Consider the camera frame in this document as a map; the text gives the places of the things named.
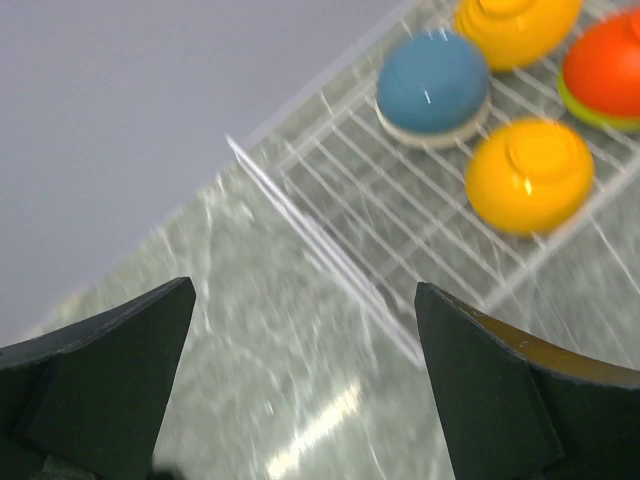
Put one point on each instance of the patterned white blue bowl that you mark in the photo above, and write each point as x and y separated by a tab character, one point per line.
442	140

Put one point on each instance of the red orange bowl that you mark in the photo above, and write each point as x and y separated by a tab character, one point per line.
601	69

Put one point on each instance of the lime green bowl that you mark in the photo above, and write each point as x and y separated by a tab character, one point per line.
590	116

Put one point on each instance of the dark blue bowl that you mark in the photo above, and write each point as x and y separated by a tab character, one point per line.
433	83

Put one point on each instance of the white wire dish rack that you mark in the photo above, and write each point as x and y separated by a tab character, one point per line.
384	217

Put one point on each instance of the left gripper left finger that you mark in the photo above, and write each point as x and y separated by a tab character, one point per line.
94	393

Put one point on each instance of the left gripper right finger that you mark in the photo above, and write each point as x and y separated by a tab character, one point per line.
513	406

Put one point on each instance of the large orange bowl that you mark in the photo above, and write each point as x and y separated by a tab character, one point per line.
515	33

